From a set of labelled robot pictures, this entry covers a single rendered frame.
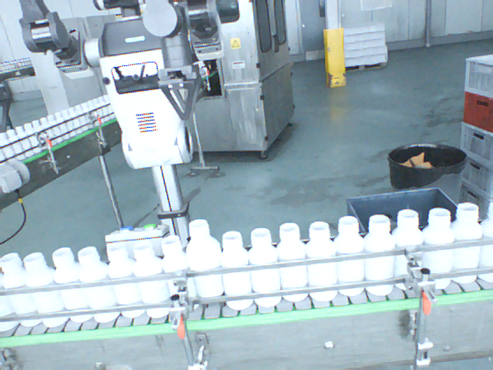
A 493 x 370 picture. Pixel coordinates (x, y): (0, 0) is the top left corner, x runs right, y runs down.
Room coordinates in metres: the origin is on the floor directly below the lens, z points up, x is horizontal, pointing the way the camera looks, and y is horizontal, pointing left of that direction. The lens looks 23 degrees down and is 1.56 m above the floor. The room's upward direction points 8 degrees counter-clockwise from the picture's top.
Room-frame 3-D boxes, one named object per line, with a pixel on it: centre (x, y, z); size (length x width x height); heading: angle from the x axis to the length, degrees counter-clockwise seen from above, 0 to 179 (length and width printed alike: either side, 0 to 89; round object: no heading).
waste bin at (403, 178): (2.23, -1.12, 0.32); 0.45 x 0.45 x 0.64
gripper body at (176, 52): (0.80, 0.10, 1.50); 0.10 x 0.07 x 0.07; 176
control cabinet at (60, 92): (6.59, 2.58, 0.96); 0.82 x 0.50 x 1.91; 159
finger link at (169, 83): (0.78, 0.10, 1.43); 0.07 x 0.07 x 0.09; 86
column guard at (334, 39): (8.17, -2.11, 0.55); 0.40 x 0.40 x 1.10; 87
